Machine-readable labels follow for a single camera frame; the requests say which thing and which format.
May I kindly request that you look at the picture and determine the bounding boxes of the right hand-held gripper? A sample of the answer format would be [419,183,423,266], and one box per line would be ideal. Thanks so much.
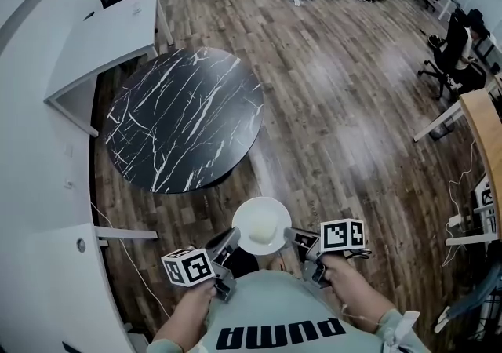
[282,219,366,289]

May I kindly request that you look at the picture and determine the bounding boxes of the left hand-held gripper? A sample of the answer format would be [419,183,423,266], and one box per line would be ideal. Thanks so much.
[161,227,241,303]

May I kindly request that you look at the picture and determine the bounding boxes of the pale white dough ball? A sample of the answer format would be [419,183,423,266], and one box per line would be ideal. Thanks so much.
[249,212,279,245]

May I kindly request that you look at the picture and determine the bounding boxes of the white round plate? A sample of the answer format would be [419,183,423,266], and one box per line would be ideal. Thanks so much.
[231,196,293,257]

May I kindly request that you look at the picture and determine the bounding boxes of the person's right forearm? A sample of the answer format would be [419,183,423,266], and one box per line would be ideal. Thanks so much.
[327,255,397,335]

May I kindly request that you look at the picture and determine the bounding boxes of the person's left forearm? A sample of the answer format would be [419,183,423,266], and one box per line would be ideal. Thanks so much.
[156,282,217,344]

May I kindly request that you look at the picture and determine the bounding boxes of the round black marble table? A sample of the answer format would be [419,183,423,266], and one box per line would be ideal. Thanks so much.
[104,46,264,195]

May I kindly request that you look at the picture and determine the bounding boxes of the person's right hand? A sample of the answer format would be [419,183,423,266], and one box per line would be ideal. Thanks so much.
[324,256,352,293]

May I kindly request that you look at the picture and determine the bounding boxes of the person's black trousers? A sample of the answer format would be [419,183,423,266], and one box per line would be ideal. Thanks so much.
[227,249,260,280]

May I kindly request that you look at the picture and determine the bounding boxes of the person's pale green shirt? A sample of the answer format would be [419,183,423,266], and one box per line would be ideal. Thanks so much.
[147,269,432,353]

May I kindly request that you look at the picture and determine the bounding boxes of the white metal rack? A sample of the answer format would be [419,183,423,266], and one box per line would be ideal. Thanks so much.
[445,204,499,246]

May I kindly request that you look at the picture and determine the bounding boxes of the blue grey office chair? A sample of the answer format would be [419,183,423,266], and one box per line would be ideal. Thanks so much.
[435,264,502,335]

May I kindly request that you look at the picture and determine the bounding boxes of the white desk with round grommet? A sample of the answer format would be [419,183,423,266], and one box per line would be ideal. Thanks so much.
[0,221,158,353]

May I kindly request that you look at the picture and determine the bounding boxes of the white patterned box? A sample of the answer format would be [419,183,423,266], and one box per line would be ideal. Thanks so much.
[474,174,497,235]

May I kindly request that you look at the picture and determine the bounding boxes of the light wooden desk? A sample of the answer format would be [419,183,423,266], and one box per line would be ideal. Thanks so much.
[458,88,502,235]

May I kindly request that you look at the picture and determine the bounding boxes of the white desk with glass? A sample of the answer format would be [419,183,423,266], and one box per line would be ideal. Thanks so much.
[43,0,174,136]

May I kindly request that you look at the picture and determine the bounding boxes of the long white floor cable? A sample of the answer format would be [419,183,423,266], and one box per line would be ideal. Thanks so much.
[90,202,173,317]

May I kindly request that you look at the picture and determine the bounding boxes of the white cloth arm strap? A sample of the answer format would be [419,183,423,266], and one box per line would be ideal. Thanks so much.
[382,310,420,353]

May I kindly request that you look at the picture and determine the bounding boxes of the thin white floor cable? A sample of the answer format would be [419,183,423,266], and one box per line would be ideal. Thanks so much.
[442,139,478,266]

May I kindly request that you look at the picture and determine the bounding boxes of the white desk leg frame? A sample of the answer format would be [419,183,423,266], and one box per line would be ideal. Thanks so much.
[413,100,466,144]

